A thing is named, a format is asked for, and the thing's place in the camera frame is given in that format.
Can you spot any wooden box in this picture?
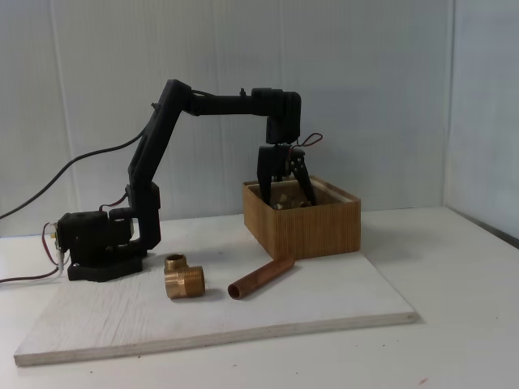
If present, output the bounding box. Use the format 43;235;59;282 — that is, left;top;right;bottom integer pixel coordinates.
242;174;362;263

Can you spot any black cable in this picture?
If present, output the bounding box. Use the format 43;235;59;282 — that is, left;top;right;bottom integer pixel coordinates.
0;133;143;220

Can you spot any white wooden board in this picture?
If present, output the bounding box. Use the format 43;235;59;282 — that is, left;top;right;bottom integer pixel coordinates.
14;250;418;368

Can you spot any brass ball valve red handle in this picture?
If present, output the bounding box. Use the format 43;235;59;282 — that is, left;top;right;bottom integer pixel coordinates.
271;193;315;211

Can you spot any copper pipe piece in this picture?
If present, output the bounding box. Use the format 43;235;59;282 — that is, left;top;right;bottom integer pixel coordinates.
227;254;296;301

